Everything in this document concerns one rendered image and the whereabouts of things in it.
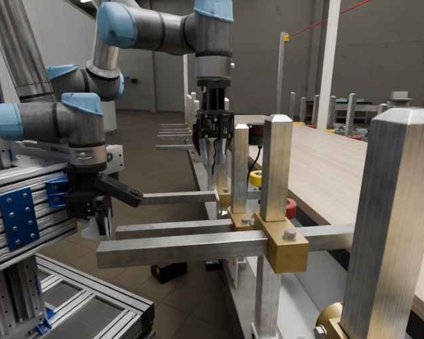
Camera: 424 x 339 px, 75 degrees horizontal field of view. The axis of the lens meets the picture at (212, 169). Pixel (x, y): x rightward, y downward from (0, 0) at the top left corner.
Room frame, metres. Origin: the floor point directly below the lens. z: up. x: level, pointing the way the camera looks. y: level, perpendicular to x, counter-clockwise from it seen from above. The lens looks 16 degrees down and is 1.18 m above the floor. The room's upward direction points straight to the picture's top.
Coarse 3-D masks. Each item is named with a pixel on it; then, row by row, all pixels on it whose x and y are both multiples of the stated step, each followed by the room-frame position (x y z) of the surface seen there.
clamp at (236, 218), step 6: (228, 210) 0.70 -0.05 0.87; (228, 216) 0.70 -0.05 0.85; (234, 216) 0.66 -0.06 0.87; (240, 216) 0.66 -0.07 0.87; (246, 216) 0.66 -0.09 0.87; (234, 222) 0.63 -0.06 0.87; (240, 222) 0.62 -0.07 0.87; (234, 228) 0.62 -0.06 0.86; (240, 228) 0.60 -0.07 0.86; (246, 228) 0.61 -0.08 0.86; (252, 228) 0.61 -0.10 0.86
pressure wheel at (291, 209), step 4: (288, 200) 0.68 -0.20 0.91; (292, 200) 0.68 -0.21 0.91; (288, 204) 0.65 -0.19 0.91; (292, 204) 0.65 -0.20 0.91; (296, 204) 0.65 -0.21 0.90; (288, 208) 0.63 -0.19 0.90; (292, 208) 0.64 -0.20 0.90; (288, 212) 0.63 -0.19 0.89; (292, 212) 0.64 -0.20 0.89; (288, 216) 0.63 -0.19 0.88; (292, 216) 0.64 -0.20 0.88
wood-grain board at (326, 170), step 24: (240, 120) 2.73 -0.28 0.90; (312, 144) 1.50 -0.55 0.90; (336, 144) 1.50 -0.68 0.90; (360, 144) 1.50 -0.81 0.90; (312, 168) 1.01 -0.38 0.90; (336, 168) 1.01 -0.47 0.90; (360, 168) 1.01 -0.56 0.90; (288, 192) 0.79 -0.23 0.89; (312, 192) 0.75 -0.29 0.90; (336, 192) 0.75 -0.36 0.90; (312, 216) 0.64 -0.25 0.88; (336, 216) 0.60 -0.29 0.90
